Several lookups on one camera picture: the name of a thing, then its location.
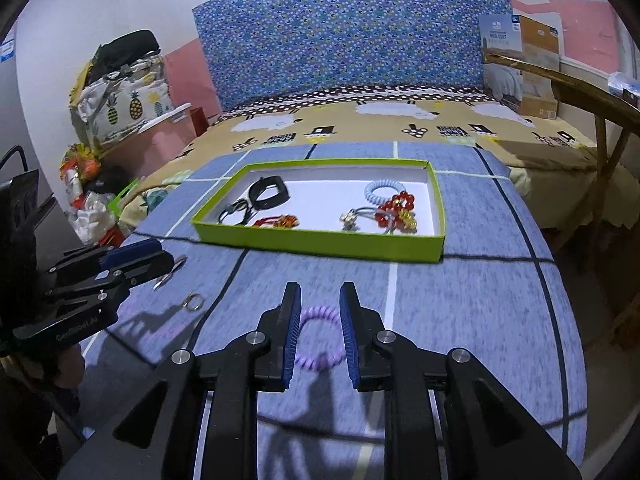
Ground purple spiral hair tie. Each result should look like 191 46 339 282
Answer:
293 302 350 373

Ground black cord bead necklace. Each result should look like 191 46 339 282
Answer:
217 198 254 227

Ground grey flower hair tie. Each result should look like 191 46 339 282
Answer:
339 206 396 235

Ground red bead bracelet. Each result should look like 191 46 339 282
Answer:
374 190 419 235

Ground black smart band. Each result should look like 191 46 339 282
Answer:
247 176 290 210

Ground light blue spiral hair tie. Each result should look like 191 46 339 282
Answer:
363 178 403 205

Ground pink storage bin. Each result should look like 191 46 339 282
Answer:
102 103 196 178

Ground green white shallow box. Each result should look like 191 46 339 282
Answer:
192 158 446 263

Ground blue checked blanket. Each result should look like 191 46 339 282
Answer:
80 143 587 463

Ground pineapple print bag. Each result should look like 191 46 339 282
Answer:
70 55 175 153

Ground black bag on top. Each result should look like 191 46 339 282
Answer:
85 29 160 86

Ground tan sheep print bedsheet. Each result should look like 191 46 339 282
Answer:
120 86 597 229

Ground blue patterned headboard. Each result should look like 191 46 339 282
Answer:
193 0 512 110

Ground wooden chair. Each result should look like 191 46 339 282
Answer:
483 50 639 266

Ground cardboard quilt box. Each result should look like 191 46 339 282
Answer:
476 12 561 120

